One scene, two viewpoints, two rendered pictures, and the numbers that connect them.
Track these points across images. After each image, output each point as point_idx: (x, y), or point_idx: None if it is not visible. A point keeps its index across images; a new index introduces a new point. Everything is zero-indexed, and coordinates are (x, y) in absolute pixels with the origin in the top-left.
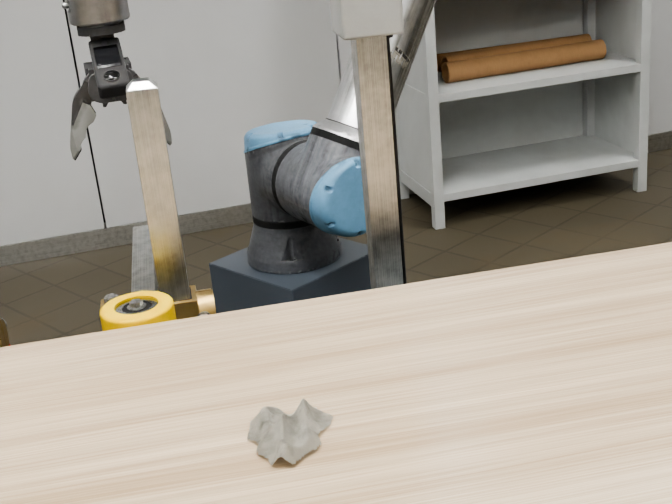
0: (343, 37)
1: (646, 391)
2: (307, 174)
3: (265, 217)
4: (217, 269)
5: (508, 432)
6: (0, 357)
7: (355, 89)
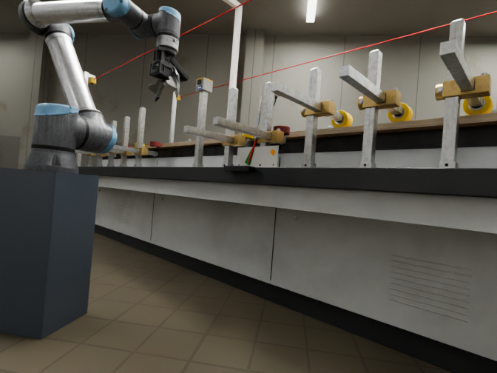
0: (211, 92)
1: None
2: (105, 126)
3: (72, 146)
4: (61, 174)
5: None
6: None
7: (203, 101)
